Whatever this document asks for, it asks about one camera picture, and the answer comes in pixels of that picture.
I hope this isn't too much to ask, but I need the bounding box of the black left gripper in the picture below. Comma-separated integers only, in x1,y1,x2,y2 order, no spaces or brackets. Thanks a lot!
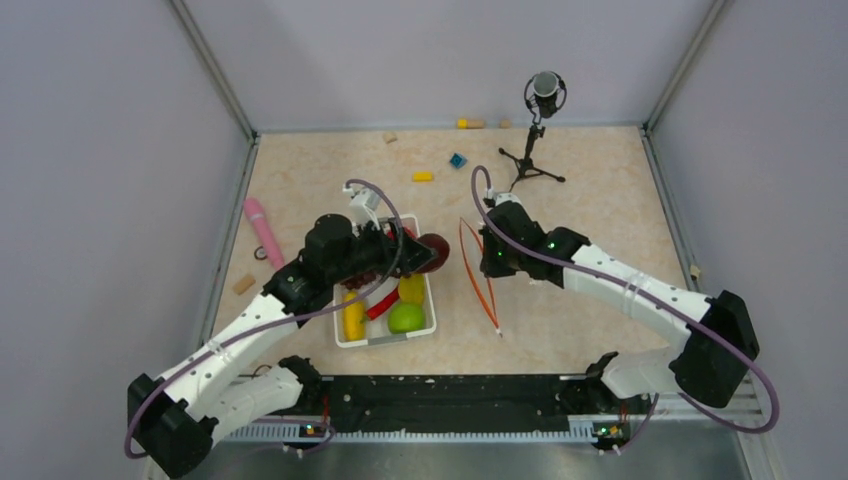
329,216,437,284

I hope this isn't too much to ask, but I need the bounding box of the clear orange-zip bag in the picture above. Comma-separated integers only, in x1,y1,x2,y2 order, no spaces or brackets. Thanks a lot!
458,218,503,338

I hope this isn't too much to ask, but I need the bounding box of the green apple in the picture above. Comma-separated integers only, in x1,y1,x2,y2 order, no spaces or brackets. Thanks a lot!
387,302,426,334

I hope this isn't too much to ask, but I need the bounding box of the dark red grape bunch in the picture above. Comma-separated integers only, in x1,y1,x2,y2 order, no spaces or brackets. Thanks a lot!
340,270,384,290

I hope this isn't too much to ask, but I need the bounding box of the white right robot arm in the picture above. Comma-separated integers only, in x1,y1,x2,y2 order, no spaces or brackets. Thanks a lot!
480,194,759,412

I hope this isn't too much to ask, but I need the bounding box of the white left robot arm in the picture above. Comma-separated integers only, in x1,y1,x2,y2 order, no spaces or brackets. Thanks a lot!
128,214,449,479

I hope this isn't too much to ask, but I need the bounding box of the red chili pepper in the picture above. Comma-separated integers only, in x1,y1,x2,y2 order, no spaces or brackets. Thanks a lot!
366,288,400,320

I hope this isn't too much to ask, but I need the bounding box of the yellow rectangular block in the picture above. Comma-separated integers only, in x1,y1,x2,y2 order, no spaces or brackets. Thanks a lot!
412,171,434,182

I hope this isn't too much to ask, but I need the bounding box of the yellow corn cob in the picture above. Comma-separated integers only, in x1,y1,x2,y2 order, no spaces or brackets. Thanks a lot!
342,301,367,342

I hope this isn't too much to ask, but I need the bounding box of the blue square block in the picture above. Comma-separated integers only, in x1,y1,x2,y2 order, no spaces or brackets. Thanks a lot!
449,153,467,169

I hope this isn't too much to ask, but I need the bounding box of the yellow and tan cylinder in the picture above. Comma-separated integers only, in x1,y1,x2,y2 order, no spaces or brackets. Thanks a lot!
456,118,486,130

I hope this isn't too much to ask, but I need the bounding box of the pink cylindrical toy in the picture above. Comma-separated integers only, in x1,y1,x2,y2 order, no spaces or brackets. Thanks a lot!
243,197,285,270

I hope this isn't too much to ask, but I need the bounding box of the black microphone tripod stand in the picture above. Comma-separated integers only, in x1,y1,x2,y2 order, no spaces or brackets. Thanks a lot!
498,70,568,191

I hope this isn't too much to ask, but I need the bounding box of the wooden block near left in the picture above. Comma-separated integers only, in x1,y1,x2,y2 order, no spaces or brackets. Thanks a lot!
231,274,256,296

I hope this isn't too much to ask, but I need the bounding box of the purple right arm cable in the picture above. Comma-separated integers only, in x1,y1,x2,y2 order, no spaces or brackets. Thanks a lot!
470,165,781,435

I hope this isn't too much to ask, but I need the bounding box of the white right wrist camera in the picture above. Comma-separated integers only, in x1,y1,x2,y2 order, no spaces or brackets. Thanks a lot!
483,191,522,208

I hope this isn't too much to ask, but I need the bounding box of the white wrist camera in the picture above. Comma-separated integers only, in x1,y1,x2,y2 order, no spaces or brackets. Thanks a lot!
342,187,381,229
483,191,522,208

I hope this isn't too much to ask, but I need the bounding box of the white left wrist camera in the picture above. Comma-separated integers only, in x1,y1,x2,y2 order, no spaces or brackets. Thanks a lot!
342,187,381,229

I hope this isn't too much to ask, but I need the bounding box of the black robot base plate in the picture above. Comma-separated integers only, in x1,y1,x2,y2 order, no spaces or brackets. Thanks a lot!
270,356,650,434

